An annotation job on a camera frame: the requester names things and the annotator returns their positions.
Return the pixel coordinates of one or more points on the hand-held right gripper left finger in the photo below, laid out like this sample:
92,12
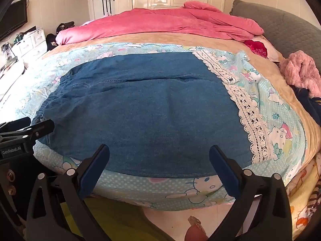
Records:
96,167

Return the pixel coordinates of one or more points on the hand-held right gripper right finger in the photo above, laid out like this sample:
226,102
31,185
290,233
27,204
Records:
223,167

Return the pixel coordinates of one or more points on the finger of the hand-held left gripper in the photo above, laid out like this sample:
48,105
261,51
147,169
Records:
17,123
40,129

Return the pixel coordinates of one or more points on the blue denim garment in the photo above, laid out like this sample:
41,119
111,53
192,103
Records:
150,115

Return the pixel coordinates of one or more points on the person's right hand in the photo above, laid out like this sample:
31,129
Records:
195,229

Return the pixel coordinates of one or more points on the cartoon print blue blanket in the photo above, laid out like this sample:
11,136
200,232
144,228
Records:
273,110

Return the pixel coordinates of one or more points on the white drawer cabinet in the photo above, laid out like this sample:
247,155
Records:
30,42

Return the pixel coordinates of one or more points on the yellow printed bed sheet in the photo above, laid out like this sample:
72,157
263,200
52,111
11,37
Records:
304,198

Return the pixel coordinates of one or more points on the black television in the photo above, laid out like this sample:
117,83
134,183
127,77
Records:
11,20

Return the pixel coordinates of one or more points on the navy cloth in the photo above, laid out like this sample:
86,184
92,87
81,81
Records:
309,105

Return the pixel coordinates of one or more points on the pink fluffy garment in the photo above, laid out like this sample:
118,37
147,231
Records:
301,70

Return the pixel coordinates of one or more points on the red floral pillow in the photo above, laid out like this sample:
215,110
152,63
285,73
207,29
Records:
258,46

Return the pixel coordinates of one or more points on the grey quilted headboard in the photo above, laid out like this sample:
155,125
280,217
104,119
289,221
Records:
283,27

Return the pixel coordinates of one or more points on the pink duvet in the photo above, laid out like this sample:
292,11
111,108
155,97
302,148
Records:
155,22

